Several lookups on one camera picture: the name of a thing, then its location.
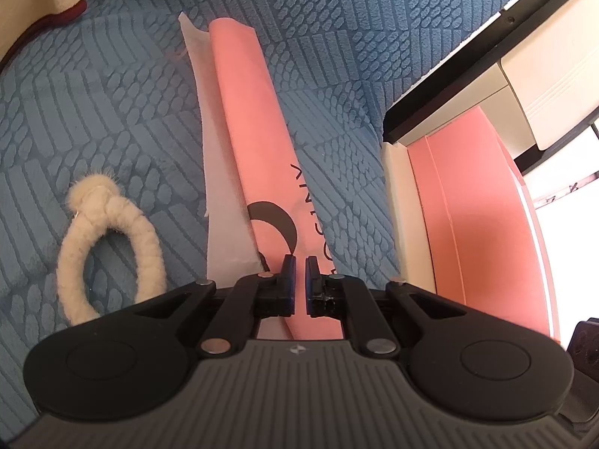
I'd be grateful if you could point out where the pink plastic bag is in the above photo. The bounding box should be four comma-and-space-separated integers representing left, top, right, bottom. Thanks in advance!
179, 14, 342, 340

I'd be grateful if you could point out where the blue textured floor chair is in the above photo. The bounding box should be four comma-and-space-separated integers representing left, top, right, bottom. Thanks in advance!
1, 0, 509, 440

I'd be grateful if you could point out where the cream fuzzy hair tie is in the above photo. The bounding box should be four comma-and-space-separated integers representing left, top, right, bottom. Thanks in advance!
56, 173, 168, 326

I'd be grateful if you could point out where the pink open cardboard box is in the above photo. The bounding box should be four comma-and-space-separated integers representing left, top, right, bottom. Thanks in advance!
407, 107, 559, 339

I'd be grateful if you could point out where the white folding chair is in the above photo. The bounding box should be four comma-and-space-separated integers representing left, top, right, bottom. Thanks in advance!
382, 0, 598, 295

